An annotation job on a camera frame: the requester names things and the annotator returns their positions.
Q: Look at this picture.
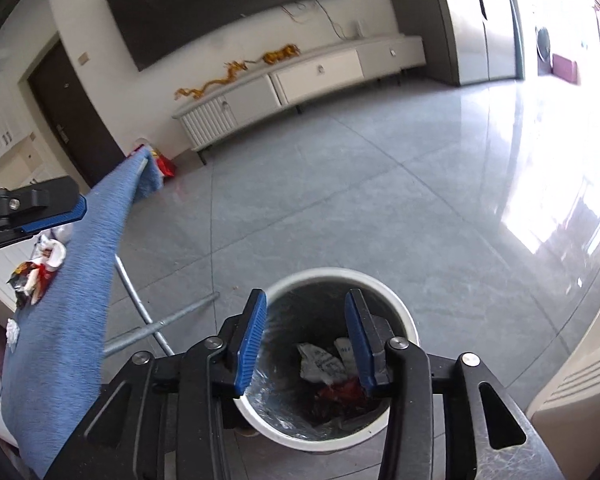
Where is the golden tiger ornament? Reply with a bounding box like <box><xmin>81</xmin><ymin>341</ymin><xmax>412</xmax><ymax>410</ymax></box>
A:
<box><xmin>262</xmin><ymin>45</ymin><xmax>301</xmax><ymax>65</ymax></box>

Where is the red and white wrapper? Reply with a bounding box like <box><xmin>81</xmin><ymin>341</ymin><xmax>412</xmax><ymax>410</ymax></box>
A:
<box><xmin>27</xmin><ymin>265</ymin><xmax>51</xmax><ymax>307</ymax></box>

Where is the blue fluffy blanket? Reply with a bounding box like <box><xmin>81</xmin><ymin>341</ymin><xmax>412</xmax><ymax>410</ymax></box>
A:
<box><xmin>0</xmin><ymin>147</ymin><xmax>165</xmax><ymax>478</ymax></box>

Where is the dark brown door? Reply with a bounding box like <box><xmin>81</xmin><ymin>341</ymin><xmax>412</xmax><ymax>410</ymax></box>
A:
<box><xmin>27</xmin><ymin>40</ymin><xmax>126</xmax><ymax>186</ymax></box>

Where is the white television cabinet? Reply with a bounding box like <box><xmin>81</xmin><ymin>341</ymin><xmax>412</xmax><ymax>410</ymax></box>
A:
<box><xmin>172</xmin><ymin>35</ymin><xmax>426</xmax><ymax>163</ymax></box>

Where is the metal table frame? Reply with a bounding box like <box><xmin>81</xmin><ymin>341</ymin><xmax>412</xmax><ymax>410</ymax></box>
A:
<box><xmin>102</xmin><ymin>255</ymin><xmax>221</xmax><ymax>358</ymax></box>

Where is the white round trash bin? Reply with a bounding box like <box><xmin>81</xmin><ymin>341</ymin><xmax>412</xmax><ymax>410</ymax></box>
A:
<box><xmin>232</xmin><ymin>266</ymin><xmax>421</xmax><ymax>453</ymax></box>

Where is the short golden dragon ornament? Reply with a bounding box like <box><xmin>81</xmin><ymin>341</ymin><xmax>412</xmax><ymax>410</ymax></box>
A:
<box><xmin>222</xmin><ymin>59</ymin><xmax>257</xmax><ymax>86</ymax></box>

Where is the white built-in cabinet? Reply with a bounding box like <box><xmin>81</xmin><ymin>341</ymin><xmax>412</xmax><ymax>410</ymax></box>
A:
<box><xmin>0</xmin><ymin>67</ymin><xmax>41</xmax><ymax>183</ymax></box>

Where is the beige ribbed armchair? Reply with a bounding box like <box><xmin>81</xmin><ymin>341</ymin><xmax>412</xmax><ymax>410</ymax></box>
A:
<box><xmin>525</xmin><ymin>327</ymin><xmax>600</xmax><ymax>480</ymax></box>

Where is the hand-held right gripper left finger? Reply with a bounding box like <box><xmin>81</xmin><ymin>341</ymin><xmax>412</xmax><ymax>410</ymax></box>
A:
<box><xmin>45</xmin><ymin>287</ymin><xmax>268</xmax><ymax>480</ymax></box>

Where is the pink box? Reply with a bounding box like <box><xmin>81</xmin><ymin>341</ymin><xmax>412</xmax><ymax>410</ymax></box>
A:
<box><xmin>551</xmin><ymin>54</ymin><xmax>578</xmax><ymax>83</ymax></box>

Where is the black television cable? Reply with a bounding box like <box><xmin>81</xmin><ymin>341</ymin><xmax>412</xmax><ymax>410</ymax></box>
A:
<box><xmin>280</xmin><ymin>0</ymin><xmax>352</xmax><ymax>37</ymax></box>

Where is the black wall television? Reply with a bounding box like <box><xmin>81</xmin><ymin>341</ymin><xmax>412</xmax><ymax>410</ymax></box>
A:
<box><xmin>102</xmin><ymin>0</ymin><xmax>351</xmax><ymax>72</ymax></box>

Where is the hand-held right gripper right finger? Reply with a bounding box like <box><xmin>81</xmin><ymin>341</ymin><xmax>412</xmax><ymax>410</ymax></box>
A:
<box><xmin>344</xmin><ymin>287</ymin><xmax>566</xmax><ymax>480</ymax></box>

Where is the silver snack wrapper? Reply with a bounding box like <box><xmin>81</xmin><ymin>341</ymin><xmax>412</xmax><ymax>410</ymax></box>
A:
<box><xmin>7</xmin><ymin>262</ymin><xmax>33</xmax><ymax>295</ymax></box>

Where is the red crumpled wrapper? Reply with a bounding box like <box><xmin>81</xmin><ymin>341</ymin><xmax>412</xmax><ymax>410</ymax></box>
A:
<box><xmin>315</xmin><ymin>377</ymin><xmax>367</xmax><ymax>402</ymax></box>

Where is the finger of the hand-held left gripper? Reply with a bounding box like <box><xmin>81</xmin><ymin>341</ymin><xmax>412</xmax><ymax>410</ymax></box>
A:
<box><xmin>0</xmin><ymin>176</ymin><xmax>88</xmax><ymax>236</ymax></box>
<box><xmin>0</xmin><ymin>230</ymin><xmax>26</xmax><ymax>257</ymax></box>

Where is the red and white paper bag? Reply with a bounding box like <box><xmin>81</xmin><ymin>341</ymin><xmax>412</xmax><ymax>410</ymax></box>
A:
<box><xmin>147</xmin><ymin>146</ymin><xmax>177</xmax><ymax>179</ymax></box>

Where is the long golden dragon ornament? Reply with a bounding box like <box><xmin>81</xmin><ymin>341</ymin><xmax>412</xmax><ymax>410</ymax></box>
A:
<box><xmin>175</xmin><ymin>77</ymin><xmax>222</xmax><ymax>101</ymax></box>

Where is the small white crumpled tissue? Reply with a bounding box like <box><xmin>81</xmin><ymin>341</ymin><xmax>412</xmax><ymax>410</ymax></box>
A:
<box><xmin>5</xmin><ymin>317</ymin><xmax>22</xmax><ymax>353</ymax></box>

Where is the crumpled white paper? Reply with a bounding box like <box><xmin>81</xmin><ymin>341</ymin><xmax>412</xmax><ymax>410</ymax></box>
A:
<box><xmin>296</xmin><ymin>338</ymin><xmax>353</xmax><ymax>383</ymax></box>

